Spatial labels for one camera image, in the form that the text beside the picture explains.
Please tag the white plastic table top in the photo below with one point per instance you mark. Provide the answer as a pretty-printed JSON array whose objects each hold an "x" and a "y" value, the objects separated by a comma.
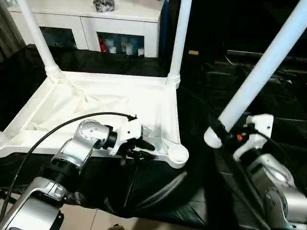
[{"x": 120, "y": 100}]

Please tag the white plastic table leg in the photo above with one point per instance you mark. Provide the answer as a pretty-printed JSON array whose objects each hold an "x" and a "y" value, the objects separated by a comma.
[
  {"x": 180, "y": 38},
  {"x": 38, "y": 38},
  {"x": 259, "y": 76}
]

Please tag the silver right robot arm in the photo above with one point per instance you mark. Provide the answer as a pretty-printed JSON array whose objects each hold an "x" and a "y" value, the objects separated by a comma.
[{"x": 278, "y": 191}]

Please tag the black plastic mat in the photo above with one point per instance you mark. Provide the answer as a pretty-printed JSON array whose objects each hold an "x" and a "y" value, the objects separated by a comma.
[{"x": 216, "y": 191}]

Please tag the grey left robot foot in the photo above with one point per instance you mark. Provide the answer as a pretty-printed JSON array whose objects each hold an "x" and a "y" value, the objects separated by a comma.
[{"x": 115, "y": 228}]

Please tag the small tan label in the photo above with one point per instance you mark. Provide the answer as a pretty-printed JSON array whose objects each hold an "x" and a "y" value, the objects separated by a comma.
[{"x": 193, "y": 52}]

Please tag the large black screen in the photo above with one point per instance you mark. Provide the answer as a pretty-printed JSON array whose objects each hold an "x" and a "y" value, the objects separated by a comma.
[{"x": 249, "y": 24}]

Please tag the white cabinet with glass doors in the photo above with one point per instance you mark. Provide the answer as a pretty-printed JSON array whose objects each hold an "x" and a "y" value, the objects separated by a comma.
[{"x": 120, "y": 24}]

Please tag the dark object on cabinet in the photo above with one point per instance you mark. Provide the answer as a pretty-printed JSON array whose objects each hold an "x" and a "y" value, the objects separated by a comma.
[{"x": 104, "y": 5}]

